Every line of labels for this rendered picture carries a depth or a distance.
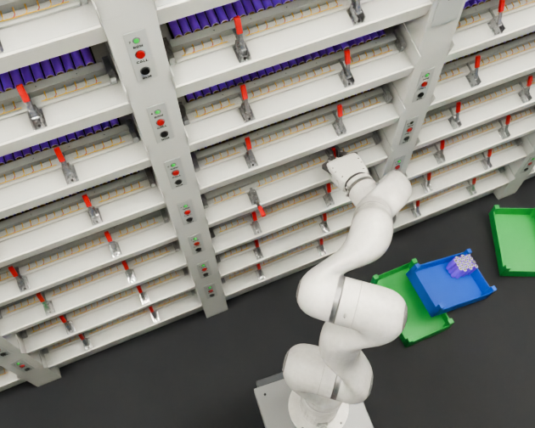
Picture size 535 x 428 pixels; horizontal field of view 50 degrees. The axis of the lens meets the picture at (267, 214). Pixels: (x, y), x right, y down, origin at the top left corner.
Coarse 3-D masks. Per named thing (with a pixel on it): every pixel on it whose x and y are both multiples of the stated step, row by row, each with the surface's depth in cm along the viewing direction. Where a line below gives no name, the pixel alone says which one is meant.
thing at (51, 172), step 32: (96, 128) 131; (128, 128) 134; (0, 160) 127; (32, 160) 127; (64, 160) 125; (96, 160) 131; (128, 160) 132; (0, 192) 128; (32, 192) 128; (64, 192) 130
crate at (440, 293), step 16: (448, 256) 235; (416, 272) 233; (432, 272) 235; (416, 288) 227; (432, 288) 230; (448, 288) 232; (464, 288) 235; (480, 288) 236; (432, 304) 220; (448, 304) 228; (464, 304) 227
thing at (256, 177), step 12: (372, 132) 178; (336, 144) 176; (348, 144) 177; (312, 156) 175; (276, 168) 173; (288, 168) 174; (240, 180) 171; (252, 180) 171; (216, 192) 169; (228, 192) 172; (240, 192) 171
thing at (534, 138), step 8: (528, 136) 222; (520, 160) 232; (512, 168) 239; (520, 168) 236; (520, 176) 243; (512, 184) 248; (520, 184) 252; (496, 192) 256; (504, 192) 253; (512, 192) 257
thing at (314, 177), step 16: (352, 144) 179; (368, 144) 180; (384, 144) 178; (368, 160) 179; (384, 160) 183; (272, 176) 175; (304, 176) 176; (320, 176) 176; (208, 192) 172; (256, 192) 173; (272, 192) 173; (288, 192) 174; (208, 208) 170; (224, 208) 171; (240, 208) 171; (256, 208) 174; (208, 224) 169
